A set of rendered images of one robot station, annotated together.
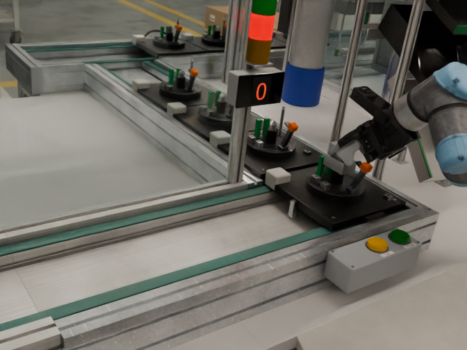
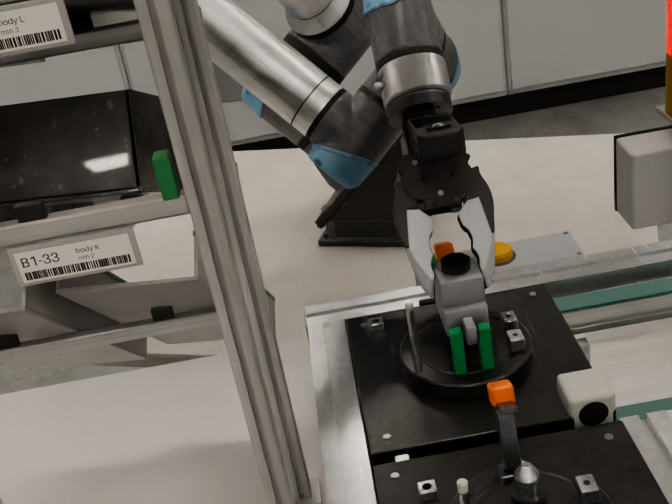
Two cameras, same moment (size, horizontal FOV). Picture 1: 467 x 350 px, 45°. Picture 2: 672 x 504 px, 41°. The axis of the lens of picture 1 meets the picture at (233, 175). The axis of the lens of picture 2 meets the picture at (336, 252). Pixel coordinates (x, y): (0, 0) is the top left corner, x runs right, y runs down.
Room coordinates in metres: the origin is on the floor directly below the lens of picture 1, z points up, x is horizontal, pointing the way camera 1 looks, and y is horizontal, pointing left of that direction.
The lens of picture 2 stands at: (1.90, 0.14, 1.56)
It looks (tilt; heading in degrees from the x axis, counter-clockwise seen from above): 29 degrees down; 218
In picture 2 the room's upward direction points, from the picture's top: 10 degrees counter-clockwise
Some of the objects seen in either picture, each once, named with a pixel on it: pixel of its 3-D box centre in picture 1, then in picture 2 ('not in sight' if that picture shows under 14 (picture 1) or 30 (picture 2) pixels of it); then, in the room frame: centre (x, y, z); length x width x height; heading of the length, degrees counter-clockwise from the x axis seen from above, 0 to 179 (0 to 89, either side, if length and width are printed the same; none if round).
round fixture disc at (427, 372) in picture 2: (335, 185); (465, 351); (1.20, -0.24, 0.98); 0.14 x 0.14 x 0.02
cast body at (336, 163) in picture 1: (338, 153); (460, 293); (1.21, -0.24, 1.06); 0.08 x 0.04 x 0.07; 37
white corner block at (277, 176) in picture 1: (277, 178); (586, 399); (1.22, -0.11, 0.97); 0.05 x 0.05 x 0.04; 37
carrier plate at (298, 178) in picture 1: (333, 192); (467, 366); (1.20, -0.24, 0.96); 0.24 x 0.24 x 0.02; 37
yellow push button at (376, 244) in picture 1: (377, 246); (496, 255); (0.98, -0.31, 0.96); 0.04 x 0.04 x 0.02
